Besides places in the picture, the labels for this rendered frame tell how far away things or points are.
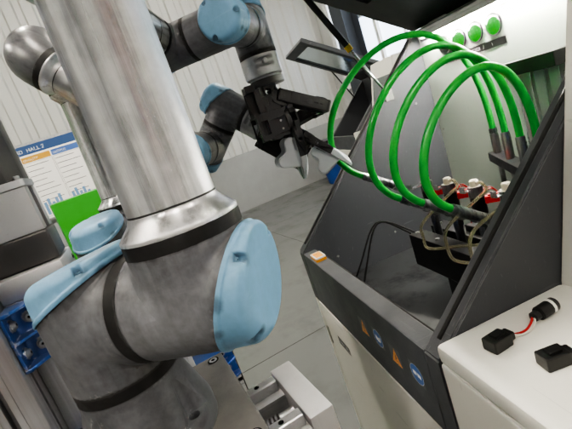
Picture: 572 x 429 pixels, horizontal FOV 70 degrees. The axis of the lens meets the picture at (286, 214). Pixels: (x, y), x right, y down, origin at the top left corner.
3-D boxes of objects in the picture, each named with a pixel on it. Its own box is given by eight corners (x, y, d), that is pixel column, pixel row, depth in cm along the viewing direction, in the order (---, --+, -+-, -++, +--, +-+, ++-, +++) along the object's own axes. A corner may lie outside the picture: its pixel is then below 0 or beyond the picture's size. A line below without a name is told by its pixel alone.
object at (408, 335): (319, 300, 124) (302, 254, 120) (332, 295, 125) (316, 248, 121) (448, 435, 64) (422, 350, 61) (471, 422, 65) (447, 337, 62)
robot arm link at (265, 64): (271, 56, 84) (281, 46, 76) (278, 78, 85) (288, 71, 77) (237, 67, 83) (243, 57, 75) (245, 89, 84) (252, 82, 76)
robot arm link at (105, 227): (78, 291, 87) (49, 233, 84) (110, 267, 100) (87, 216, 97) (128, 277, 85) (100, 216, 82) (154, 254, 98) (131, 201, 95)
